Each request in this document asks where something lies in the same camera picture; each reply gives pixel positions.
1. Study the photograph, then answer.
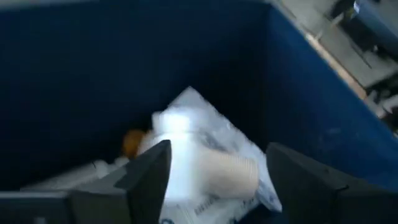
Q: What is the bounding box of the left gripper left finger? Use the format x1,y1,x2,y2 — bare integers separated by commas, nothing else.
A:
0,139,172,224

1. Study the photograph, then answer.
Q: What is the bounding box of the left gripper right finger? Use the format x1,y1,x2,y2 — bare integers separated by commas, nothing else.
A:
266,142,398,224

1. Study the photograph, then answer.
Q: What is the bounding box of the printed sterile plastic pouch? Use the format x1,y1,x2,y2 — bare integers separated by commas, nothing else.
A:
160,86,283,224

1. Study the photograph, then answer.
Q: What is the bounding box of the white bottle with grey label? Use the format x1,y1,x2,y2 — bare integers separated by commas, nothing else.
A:
20,157,131,191

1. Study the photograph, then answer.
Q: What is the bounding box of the dark blue plastic bin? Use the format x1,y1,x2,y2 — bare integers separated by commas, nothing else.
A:
0,0,398,224

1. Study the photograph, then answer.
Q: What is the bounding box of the orange pill bottle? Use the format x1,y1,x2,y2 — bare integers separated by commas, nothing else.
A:
122,129,153,159

